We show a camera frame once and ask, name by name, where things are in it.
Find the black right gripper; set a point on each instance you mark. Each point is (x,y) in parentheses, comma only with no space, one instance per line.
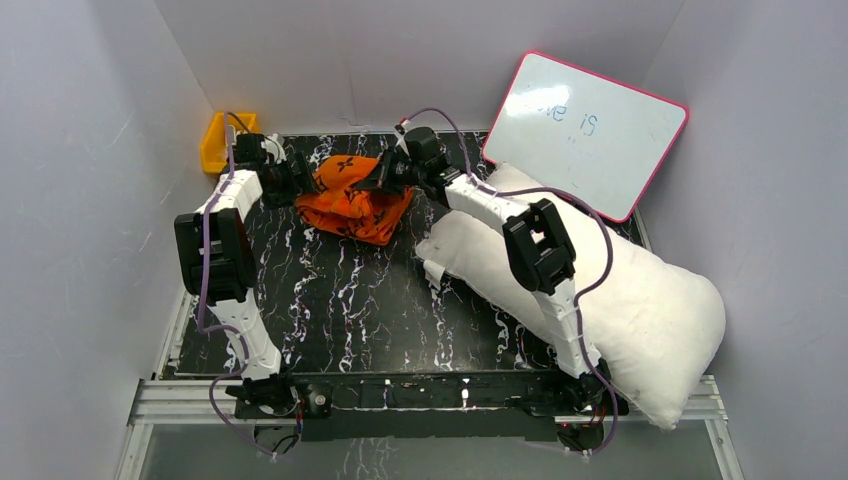
(380,180)

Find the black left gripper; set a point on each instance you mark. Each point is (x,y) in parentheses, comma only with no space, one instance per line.
(291,176)

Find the orange patterned pillowcase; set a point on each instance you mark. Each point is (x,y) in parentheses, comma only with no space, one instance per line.
(340,207)

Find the white pillow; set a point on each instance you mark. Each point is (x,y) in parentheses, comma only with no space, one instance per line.
(658,326)

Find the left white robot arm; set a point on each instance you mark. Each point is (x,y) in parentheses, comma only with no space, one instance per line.
(218,265)

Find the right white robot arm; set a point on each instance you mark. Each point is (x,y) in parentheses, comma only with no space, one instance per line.
(539,251)

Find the yellow plastic bin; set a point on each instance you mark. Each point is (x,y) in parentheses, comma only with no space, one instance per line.
(212,149)

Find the pink framed whiteboard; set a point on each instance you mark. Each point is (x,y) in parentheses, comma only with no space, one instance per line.
(589,135)

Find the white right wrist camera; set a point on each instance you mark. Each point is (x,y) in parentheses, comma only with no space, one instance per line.
(400,132)

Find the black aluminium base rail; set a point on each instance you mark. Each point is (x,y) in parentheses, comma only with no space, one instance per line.
(582,415)

